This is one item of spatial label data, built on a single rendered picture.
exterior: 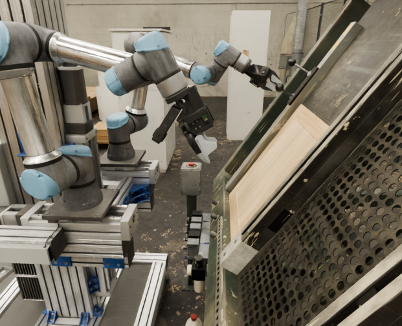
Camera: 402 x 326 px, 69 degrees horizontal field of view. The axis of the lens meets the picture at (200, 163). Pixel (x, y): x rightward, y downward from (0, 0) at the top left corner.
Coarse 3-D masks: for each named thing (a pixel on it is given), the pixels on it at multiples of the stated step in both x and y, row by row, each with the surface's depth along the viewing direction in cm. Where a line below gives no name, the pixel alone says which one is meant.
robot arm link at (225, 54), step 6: (222, 42) 127; (216, 48) 127; (222, 48) 127; (228, 48) 127; (234, 48) 129; (216, 54) 129; (222, 54) 128; (228, 54) 128; (234, 54) 128; (240, 54) 128; (216, 60) 130; (222, 60) 129; (228, 60) 129; (234, 60) 128; (228, 66) 133
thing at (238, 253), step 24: (384, 72) 76; (360, 96) 79; (384, 96) 75; (336, 120) 83; (360, 120) 78; (336, 144) 81; (312, 168) 84; (288, 192) 87; (312, 192) 87; (264, 216) 91; (288, 216) 91; (240, 240) 96; (264, 240) 95; (240, 264) 99
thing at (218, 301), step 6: (216, 258) 110; (216, 264) 107; (216, 270) 104; (216, 276) 101; (216, 282) 99; (216, 288) 96; (216, 294) 94; (216, 300) 92; (216, 306) 90; (216, 312) 87; (216, 318) 86; (216, 324) 84
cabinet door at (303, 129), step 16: (304, 112) 123; (288, 128) 130; (304, 128) 114; (320, 128) 101; (272, 144) 136; (288, 144) 120; (304, 144) 106; (256, 160) 143; (272, 160) 126; (288, 160) 111; (256, 176) 132; (272, 176) 117; (240, 192) 139; (256, 192) 122; (272, 192) 108; (240, 208) 128; (256, 208) 113; (240, 224) 118
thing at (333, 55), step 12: (348, 36) 124; (336, 48) 126; (324, 60) 129; (336, 60) 127; (324, 72) 130; (312, 84) 132; (300, 96) 134; (288, 108) 137; (276, 120) 142; (276, 132) 142; (264, 144) 144; (252, 156) 147; (240, 168) 152
